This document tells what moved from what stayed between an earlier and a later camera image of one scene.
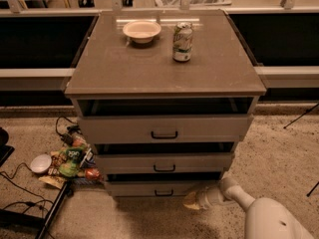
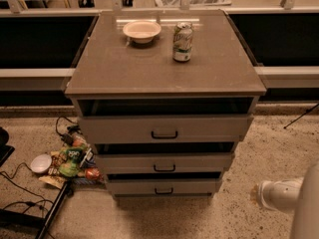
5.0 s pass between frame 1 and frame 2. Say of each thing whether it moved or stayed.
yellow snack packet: stayed
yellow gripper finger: moved
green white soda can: stayed
